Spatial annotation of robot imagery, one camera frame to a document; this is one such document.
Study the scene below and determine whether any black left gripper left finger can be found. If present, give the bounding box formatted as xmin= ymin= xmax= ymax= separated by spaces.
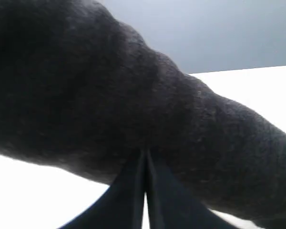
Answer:
xmin=62 ymin=151 xmax=145 ymax=229

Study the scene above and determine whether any black fuzzy sleeve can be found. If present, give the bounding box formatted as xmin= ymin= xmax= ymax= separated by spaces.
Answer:
xmin=0 ymin=0 xmax=286 ymax=229

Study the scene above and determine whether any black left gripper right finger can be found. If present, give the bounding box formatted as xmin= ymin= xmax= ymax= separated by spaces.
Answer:
xmin=146 ymin=150 xmax=231 ymax=229

